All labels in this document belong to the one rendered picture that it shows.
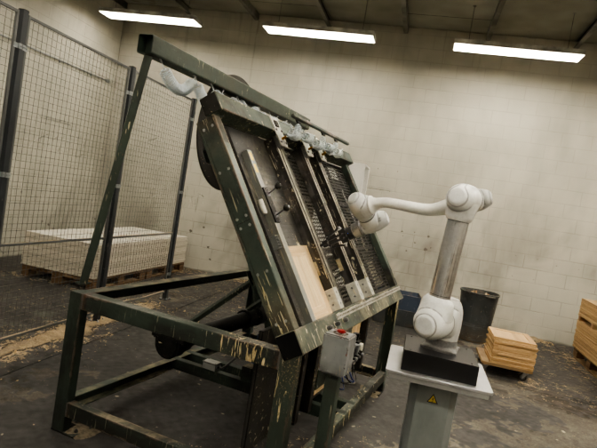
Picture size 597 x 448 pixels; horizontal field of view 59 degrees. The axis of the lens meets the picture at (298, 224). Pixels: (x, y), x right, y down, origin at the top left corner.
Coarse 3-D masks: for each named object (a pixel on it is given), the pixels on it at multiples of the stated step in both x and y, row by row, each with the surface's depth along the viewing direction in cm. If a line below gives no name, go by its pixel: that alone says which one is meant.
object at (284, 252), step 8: (248, 152) 275; (248, 160) 275; (248, 168) 275; (256, 176) 273; (256, 184) 273; (256, 192) 273; (264, 200) 271; (272, 216) 269; (272, 224) 269; (272, 232) 269; (280, 232) 269; (280, 240) 267; (280, 248) 267; (288, 248) 270; (280, 256) 267; (288, 256) 266; (288, 264) 265; (288, 272) 265; (296, 272) 267; (296, 280) 264; (296, 288) 263; (296, 296) 263; (304, 296) 263; (304, 304) 262; (304, 312) 262; (312, 312) 264; (312, 320) 260
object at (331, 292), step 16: (272, 144) 310; (272, 160) 310; (288, 176) 306; (288, 192) 306; (304, 208) 306; (304, 224) 301; (304, 240) 301; (320, 256) 297; (320, 272) 297; (336, 288) 299; (336, 304) 293
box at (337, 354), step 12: (324, 336) 231; (336, 336) 230; (348, 336) 231; (324, 348) 231; (336, 348) 229; (348, 348) 228; (324, 360) 231; (336, 360) 229; (348, 360) 231; (324, 372) 232; (336, 372) 229
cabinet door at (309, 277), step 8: (296, 248) 285; (304, 248) 295; (296, 256) 281; (304, 256) 291; (296, 264) 277; (304, 264) 287; (312, 264) 296; (304, 272) 282; (312, 272) 292; (304, 280) 278; (312, 280) 287; (304, 288) 273; (312, 288) 283; (320, 288) 292; (312, 296) 278; (320, 296) 288; (312, 304) 274; (320, 304) 284; (328, 304) 293; (320, 312) 278; (328, 312) 288
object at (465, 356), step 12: (408, 336) 286; (408, 348) 258; (420, 348) 263; (468, 348) 282; (408, 360) 256; (420, 360) 254; (432, 360) 253; (444, 360) 252; (456, 360) 253; (468, 360) 257; (420, 372) 254; (432, 372) 253; (444, 372) 252; (456, 372) 251; (468, 372) 249; (468, 384) 249
